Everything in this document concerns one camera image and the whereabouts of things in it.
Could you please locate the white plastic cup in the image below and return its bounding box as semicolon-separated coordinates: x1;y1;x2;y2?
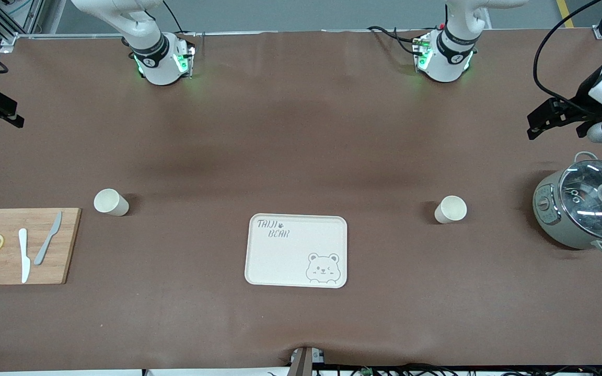
94;189;130;217
434;195;468;225

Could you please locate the grey electric cooking pot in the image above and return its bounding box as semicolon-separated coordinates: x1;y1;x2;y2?
532;151;602;256

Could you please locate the grey plastic knife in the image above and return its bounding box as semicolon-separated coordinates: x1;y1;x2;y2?
33;211;63;266

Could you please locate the white plastic knife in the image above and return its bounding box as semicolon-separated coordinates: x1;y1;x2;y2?
18;228;31;284

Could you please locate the bamboo cutting board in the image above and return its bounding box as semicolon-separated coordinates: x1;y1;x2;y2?
0;208;82;286

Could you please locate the brown table cover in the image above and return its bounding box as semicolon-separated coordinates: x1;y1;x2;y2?
0;29;602;372

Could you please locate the cream bear print tray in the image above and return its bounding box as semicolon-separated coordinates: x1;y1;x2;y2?
244;214;348;289

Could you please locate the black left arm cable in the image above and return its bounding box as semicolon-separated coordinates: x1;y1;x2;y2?
534;0;602;105

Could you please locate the aluminium frame rail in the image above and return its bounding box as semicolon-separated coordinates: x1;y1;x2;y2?
0;0;124;53

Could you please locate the black left base cable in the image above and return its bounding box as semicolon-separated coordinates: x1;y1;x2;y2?
367;25;422;55

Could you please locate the black base cable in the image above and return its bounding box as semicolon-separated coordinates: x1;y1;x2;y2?
367;25;422;55
123;0;184;34

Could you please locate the black right base cable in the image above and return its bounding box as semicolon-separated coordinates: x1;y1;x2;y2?
123;0;184;34

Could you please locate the metal table edge bracket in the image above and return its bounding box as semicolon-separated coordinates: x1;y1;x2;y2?
288;346;326;376

